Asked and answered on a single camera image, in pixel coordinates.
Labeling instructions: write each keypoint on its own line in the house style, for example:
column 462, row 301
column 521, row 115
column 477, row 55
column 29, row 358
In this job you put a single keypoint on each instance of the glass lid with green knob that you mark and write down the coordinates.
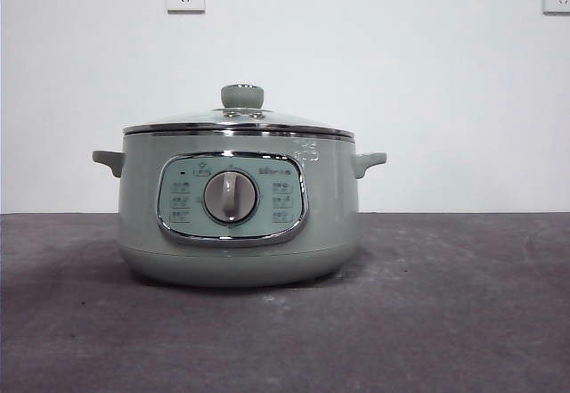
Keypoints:
column 241, row 96

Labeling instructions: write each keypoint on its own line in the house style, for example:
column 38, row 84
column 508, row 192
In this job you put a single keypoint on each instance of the pale green electric cooking pot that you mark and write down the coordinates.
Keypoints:
column 133, row 215

